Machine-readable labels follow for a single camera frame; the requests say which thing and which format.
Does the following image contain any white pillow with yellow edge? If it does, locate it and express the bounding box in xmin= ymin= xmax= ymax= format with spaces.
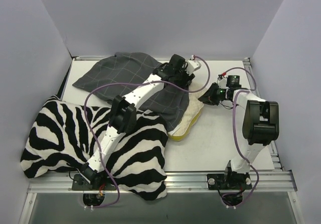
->
xmin=168 ymin=87 xmax=207 ymax=142

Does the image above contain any dark grey checked pillowcase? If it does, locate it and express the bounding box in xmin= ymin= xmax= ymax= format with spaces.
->
xmin=73 ymin=52 xmax=189 ymax=132

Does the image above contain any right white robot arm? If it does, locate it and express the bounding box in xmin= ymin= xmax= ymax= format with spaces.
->
xmin=199 ymin=74 xmax=279 ymax=188

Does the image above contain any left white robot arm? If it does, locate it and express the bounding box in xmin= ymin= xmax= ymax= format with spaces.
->
xmin=80 ymin=54 xmax=201 ymax=189

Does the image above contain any zebra striped cushion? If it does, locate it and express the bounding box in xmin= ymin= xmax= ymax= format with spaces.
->
xmin=20 ymin=94 xmax=169 ymax=201

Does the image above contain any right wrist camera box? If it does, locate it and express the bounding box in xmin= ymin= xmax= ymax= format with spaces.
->
xmin=217 ymin=75 xmax=227 ymax=88

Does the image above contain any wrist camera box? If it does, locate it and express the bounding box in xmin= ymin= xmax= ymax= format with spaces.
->
xmin=186 ymin=60 xmax=202 ymax=75
xmin=217 ymin=75 xmax=227 ymax=88

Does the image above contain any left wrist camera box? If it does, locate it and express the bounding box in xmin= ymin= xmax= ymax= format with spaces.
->
xmin=186 ymin=60 xmax=202 ymax=75

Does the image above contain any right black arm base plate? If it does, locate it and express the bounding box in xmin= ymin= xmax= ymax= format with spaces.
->
xmin=207 ymin=173 xmax=252 ymax=190

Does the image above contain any aluminium rail frame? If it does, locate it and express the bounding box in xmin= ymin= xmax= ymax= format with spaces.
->
xmin=19 ymin=55 xmax=299 ymax=224

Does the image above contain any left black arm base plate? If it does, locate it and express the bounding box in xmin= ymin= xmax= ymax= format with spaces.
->
xmin=71 ymin=174 xmax=116 ymax=191

